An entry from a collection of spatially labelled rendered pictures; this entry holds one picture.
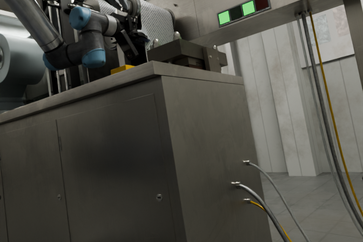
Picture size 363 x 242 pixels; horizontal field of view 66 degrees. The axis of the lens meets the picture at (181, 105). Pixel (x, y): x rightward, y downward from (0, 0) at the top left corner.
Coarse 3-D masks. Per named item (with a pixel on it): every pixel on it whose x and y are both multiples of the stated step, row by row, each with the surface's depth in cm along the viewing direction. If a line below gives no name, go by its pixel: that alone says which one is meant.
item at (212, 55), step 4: (204, 48) 116; (208, 48) 116; (204, 52) 116; (208, 52) 115; (212, 52) 119; (216, 52) 122; (204, 56) 116; (208, 56) 115; (212, 56) 118; (216, 56) 121; (208, 60) 115; (212, 60) 117; (216, 60) 121; (208, 64) 115; (212, 64) 117; (216, 64) 120; (208, 68) 115; (212, 68) 116; (216, 68) 119; (220, 72) 122
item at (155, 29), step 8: (144, 16) 120; (144, 24) 119; (152, 24) 124; (160, 24) 129; (152, 32) 123; (160, 32) 128; (168, 32) 133; (152, 40) 122; (160, 40) 127; (168, 40) 132
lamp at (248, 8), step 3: (246, 3) 125; (249, 3) 125; (252, 3) 124; (243, 6) 126; (246, 6) 125; (249, 6) 125; (252, 6) 124; (243, 9) 126; (246, 9) 125; (249, 9) 125; (252, 9) 124; (246, 12) 125; (249, 12) 125
